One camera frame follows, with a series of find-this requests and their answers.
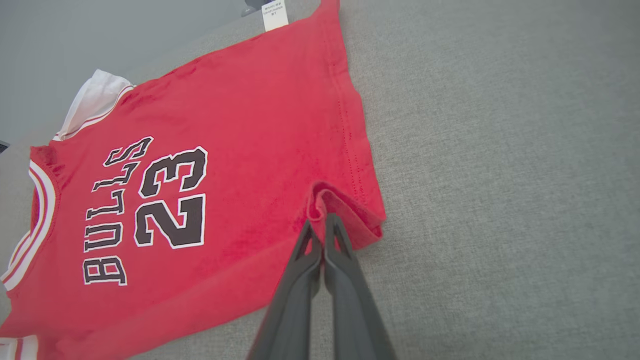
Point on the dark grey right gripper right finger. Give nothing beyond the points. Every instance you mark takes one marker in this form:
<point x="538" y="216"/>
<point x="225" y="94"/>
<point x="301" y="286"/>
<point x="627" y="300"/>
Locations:
<point x="357" y="315"/>

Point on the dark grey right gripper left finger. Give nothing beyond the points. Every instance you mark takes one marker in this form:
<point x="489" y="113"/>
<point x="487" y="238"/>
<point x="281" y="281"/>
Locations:
<point x="292" y="310"/>

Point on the red jersey striped white trim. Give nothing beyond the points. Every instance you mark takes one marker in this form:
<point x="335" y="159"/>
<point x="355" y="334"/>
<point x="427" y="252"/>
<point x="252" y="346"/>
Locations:
<point x="250" y="125"/>

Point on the grey fabric sofa cushion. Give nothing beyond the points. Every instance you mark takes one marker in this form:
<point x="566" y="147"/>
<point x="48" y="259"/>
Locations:
<point x="500" y="200"/>

